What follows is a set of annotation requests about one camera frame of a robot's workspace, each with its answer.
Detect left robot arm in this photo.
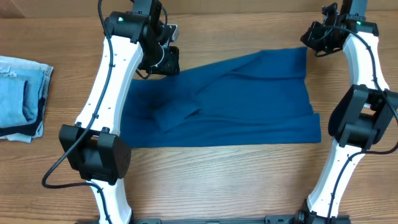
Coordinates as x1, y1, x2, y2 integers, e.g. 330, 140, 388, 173
59, 0, 180, 223

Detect folded black garment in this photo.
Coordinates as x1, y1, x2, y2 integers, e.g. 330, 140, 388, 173
1, 97, 45, 137

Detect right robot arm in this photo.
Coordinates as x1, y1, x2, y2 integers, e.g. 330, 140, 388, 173
287, 0, 397, 223

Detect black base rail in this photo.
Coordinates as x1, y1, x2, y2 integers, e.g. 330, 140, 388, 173
74, 214, 351, 224

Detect dark blue t-shirt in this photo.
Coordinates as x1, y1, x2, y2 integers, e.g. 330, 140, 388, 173
120, 47, 322, 147

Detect folded light blue jeans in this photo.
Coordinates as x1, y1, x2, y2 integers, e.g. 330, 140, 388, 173
1, 56, 54, 144

